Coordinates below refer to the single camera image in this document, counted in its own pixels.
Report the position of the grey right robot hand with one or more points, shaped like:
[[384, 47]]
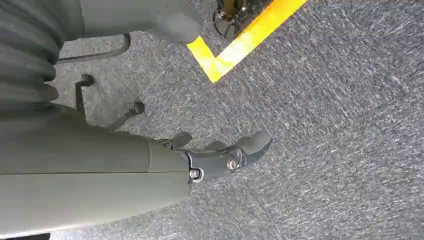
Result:
[[82, 185]]

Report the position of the ribbed grey right arm sleeve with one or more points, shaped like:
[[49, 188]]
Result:
[[26, 49]]

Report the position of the yellow tape corner marking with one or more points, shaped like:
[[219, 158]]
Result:
[[245, 43]]

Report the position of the dark tray of metal parts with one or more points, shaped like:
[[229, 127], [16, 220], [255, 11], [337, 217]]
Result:
[[236, 13]]

